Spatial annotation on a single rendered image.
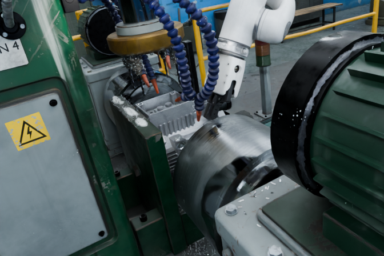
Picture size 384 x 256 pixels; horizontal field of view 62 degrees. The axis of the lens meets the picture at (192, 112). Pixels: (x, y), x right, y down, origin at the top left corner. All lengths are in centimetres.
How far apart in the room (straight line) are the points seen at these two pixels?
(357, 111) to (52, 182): 50
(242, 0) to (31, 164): 56
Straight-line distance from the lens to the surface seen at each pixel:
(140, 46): 69
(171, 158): 79
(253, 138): 57
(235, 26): 79
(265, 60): 135
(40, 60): 56
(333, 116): 29
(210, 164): 56
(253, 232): 41
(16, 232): 67
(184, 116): 81
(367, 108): 29
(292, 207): 42
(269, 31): 78
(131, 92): 102
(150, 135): 68
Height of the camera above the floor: 145
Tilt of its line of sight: 25 degrees down
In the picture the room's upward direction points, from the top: 10 degrees counter-clockwise
